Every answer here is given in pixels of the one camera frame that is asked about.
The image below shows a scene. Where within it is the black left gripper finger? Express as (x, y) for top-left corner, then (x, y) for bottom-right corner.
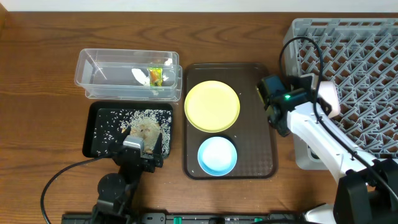
(152, 133), (162, 156)
(108, 127), (131, 156)

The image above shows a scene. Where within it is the pink bowl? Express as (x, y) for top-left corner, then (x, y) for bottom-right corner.
(318, 81), (340, 118)

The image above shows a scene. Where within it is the light blue bowl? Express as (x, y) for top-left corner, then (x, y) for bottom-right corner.
(197, 136), (238, 177)

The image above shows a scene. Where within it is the yellow plate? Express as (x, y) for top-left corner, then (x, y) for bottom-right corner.
(184, 80), (240, 133)

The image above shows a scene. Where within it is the green pandan cake wrapper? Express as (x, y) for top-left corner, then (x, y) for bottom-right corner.
(147, 67), (163, 86)

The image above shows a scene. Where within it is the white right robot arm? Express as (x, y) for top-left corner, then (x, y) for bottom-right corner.
(257, 75), (397, 223)

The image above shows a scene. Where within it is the black food waste tray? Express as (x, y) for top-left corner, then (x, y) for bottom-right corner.
(82, 101), (173, 159)

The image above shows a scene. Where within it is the clear plastic waste bin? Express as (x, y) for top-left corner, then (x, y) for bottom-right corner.
(75, 49), (183, 102)

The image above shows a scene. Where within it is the grey dishwasher rack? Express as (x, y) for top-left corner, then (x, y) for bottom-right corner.
(283, 18), (397, 159)

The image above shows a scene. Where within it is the dark brown serving tray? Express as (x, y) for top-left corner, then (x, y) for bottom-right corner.
(183, 63), (278, 179)

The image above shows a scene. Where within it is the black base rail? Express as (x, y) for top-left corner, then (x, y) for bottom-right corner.
(60, 207), (336, 224)

